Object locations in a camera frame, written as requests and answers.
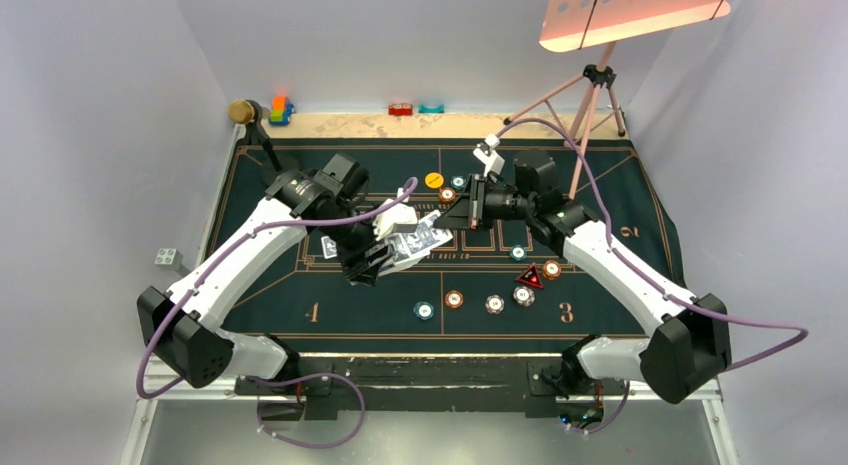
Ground colourful toy block stack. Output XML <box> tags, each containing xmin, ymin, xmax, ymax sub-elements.
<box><xmin>268</xmin><ymin>94</ymin><xmax>294</xmax><ymax>126</ymax></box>

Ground peach blue chip stack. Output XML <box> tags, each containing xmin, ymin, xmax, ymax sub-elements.
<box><xmin>484</xmin><ymin>295</ymin><xmax>505</xmax><ymax>314</ymax></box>

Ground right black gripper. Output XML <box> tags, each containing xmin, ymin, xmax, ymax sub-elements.
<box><xmin>435</xmin><ymin>172</ymin><xmax>536</xmax><ymax>232</ymax></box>

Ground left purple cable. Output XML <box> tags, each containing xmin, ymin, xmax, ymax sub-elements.
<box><xmin>135</xmin><ymin>177</ymin><xmax>420</xmax><ymax>450</ymax></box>

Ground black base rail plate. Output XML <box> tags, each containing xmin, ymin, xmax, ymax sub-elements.
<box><xmin>235</xmin><ymin>354</ymin><xmax>624</xmax><ymax>420</ymax></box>

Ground orange chips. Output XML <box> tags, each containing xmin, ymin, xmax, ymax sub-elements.
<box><xmin>542</xmin><ymin>260</ymin><xmax>562</xmax><ymax>280</ymax></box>
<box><xmin>438</xmin><ymin>187</ymin><xmax>457</xmax><ymax>204</ymax></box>

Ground purple cable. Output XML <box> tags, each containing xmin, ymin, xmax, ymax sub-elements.
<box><xmin>135</xmin><ymin>177</ymin><xmax>420</xmax><ymax>450</ymax></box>
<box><xmin>495</xmin><ymin>118</ymin><xmax>811</xmax><ymax>437</ymax></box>

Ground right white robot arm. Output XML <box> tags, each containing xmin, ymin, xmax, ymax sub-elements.
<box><xmin>435</xmin><ymin>150</ymin><xmax>732</xmax><ymax>404</ymax></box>

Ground green poker table mat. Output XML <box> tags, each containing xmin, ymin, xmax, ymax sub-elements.
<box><xmin>207</xmin><ymin>138</ymin><xmax>684</xmax><ymax>354</ymax></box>

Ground dealt card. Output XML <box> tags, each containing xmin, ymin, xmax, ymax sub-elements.
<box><xmin>321</xmin><ymin>236</ymin><xmax>338</xmax><ymax>260</ymax></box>

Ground green blue chip stack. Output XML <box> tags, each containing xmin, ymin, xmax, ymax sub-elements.
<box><xmin>413</xmin><ymin>301</ymin><xmax>435</xmax><ymax>320</ymax></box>

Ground green blue chips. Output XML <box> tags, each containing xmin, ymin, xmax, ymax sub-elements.
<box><xmin>450</xmin><ymin>175</ymin><xmax>468</xmax><ymax>192</ymax></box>
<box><xmin>509</xmin><ymin>245</ymin><xmax>527</xmax><ymax>262</ymax></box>

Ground brass round knob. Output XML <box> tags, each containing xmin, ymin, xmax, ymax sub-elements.
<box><xmin>227</xmin><ymin>99</ymin><xmax>263</xmax><ymax>125</ymax></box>

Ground yellow dealer button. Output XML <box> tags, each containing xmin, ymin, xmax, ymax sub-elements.
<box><xmin>424</xmin><ymin>172</ymin><xmax>445</xmax><ymax>190</ymax></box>

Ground red black all-in triangle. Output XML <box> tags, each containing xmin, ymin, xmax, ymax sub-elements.
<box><xmin>515</xmin><ymin>263</ymin><xmax>544</xmax><ymax>289</ymax></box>

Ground pink music stand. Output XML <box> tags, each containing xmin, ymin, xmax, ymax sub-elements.
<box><xmin>502</xmin><ymin>0</ymin><xmax>735</xmax><ymax>210</ymax></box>

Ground red toy block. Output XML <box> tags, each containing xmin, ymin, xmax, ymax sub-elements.
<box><xmin>387</xmin><ymin>102</ymin><xmax>415</xmax><ymax>116</ymax></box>

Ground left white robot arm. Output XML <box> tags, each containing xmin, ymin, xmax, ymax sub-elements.
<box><xmin>136</xmin><ymin>153</ymin><xmax>418</xmax><ymax>398</ymax></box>

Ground peach blue chips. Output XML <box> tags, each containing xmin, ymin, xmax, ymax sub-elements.
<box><xmin>512</xmin><ymin>285</ymin><xmax>535</xmax><ymax>307</ymax></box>

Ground orange red chip stack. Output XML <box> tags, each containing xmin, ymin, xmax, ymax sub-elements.
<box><xmin>444</xmin><ymin>290</ymin><xmax>464</xmax><ymax>309</ymax></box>

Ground blue playing card deck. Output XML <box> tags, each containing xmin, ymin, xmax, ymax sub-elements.
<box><xmin>378</xmin><ymin>233</ymin><xmax>430</xmax><ymax>277</ymax></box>

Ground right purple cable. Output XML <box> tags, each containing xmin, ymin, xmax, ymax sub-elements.
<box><xmin>495</xmin><ymin>118</ymin><xmax>811</xmax><ymax>437</ymax></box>

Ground teal toy block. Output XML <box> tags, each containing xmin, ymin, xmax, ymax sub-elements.
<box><xmin>418</xmin><ymin>101</ymin><xmax>445</xmax><ymax>114</ymax></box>

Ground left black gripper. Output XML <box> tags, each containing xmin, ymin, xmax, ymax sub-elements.
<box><xmin>317</xmin><ymin>204</ymin><xmax>394</xmax><ymax>285</ymax></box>

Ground stack of playing cards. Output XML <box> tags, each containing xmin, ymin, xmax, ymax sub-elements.
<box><xmin>408</xmin><ymin>210</ymin><xmax>453</xmax><ymax>254</ymax></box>

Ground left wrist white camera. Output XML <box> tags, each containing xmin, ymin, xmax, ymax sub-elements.
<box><xmin>373</xmin><ymin>203</ymin><xmax>418</xmax><ymax>241</ymax></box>

